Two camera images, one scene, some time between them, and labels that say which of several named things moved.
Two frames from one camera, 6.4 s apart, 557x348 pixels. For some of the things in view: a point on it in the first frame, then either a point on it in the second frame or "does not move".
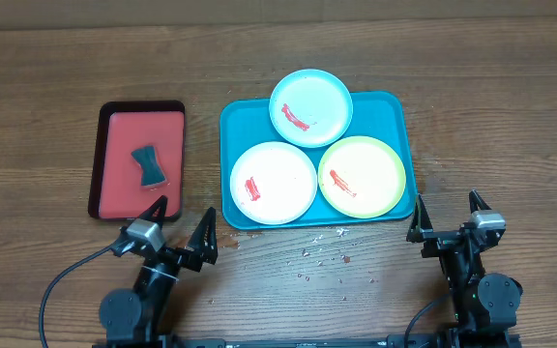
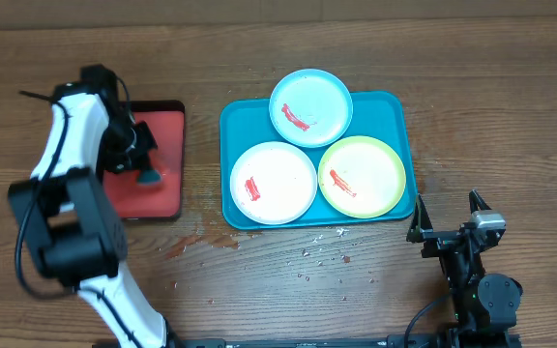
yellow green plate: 361,178 does not move
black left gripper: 202,250 to 118,163
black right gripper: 437,241 does not move
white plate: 273,183 does not move
